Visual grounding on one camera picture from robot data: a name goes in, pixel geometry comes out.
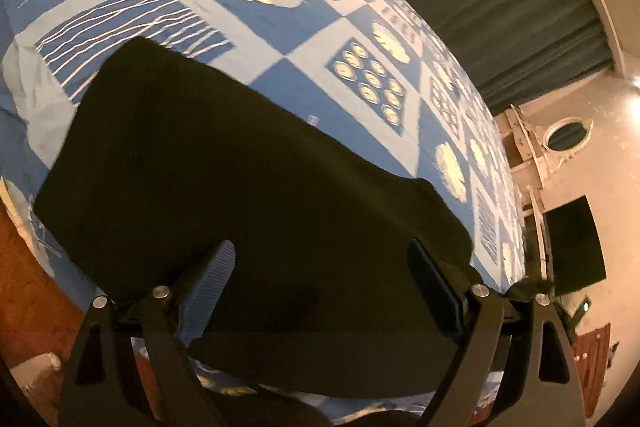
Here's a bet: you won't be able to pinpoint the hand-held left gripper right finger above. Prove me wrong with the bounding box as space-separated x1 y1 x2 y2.
406 237 587 427

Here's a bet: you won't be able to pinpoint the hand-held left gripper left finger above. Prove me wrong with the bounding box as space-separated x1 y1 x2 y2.
57 239 237 427

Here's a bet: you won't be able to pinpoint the black pants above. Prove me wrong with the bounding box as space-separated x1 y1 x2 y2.
32 36 483 400

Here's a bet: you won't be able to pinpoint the brown wooden cabinet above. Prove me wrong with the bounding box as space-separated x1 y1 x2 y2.
572 323 612 375

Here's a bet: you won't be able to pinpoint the white floor object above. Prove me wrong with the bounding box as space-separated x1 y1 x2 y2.
10 352 63 400

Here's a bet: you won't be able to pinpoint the blue patterned bedspread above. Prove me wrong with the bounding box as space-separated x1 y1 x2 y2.
0 0 526 427

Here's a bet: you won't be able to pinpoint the black wall television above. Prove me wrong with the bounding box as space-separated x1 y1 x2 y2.
544 196 608 295

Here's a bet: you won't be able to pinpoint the white ornate vanity frame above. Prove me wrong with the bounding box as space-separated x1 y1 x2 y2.
502 104 557 278

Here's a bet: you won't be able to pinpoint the oval wall mirror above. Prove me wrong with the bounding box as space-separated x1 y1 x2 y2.
542 117 593 152

